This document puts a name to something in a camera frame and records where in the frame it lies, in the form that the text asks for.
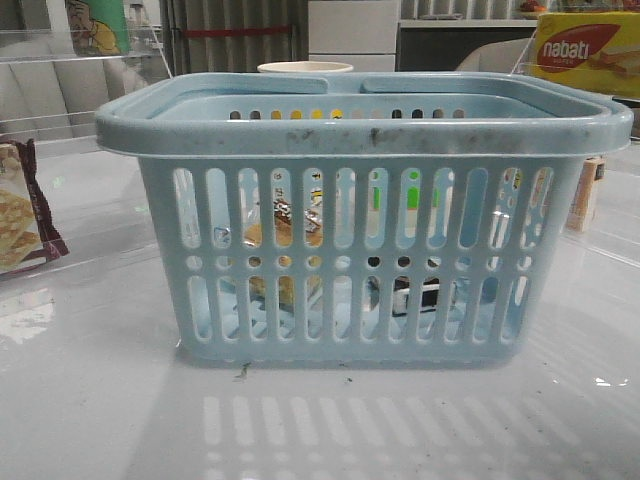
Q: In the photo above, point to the packaged bread clear wrapper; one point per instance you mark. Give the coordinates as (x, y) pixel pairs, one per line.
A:
(277, 281)

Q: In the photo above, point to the black white tissue pack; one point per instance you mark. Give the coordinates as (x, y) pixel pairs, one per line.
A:
(401, 289)

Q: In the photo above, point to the light blue plastic basket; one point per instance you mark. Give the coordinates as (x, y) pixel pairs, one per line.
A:
(478, 169)

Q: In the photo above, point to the white paper cup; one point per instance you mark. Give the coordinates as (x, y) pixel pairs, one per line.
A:
(306, 66)

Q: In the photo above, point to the white drawer cabinet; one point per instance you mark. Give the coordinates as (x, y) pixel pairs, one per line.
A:
(360, 33)

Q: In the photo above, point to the small tan cardboard box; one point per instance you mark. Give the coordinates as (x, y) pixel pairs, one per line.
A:
(582, 209)

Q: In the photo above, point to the brown cracker snack bag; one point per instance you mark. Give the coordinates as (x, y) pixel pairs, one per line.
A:
(28, 235)

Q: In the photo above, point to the green yellow cartoon package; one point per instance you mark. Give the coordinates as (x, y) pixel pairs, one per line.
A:
(98, 27)

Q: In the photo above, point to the clear acrylic shelf left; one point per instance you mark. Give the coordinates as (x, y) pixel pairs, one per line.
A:
(49, 93)

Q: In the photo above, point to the yellow nabati wafer box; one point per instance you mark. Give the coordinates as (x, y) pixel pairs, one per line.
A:
(554, 22)

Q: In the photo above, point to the clear acrylic stand right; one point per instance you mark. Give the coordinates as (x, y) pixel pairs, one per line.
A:
(525, 55)

